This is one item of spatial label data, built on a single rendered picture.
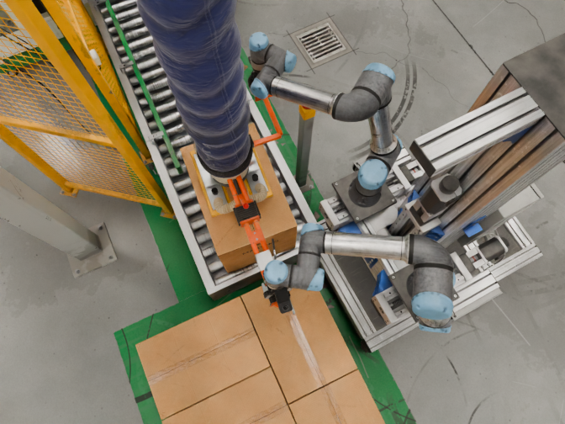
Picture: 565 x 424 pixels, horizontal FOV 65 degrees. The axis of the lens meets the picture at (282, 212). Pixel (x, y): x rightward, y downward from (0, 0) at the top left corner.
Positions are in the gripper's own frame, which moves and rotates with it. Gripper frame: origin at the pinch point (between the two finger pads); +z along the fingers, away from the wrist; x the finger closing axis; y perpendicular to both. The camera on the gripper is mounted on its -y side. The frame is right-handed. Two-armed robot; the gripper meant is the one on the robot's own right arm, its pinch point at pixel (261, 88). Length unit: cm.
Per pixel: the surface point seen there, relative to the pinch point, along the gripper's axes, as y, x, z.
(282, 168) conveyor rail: 14, 5, 62
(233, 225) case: 49, -34, 27
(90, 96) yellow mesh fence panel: -8, -69, -21
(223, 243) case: 55, -41, 27
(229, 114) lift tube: 41, -23, -53
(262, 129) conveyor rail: -15, 3, 62
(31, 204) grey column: 1, -122, 30
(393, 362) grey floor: 138, 30, 122
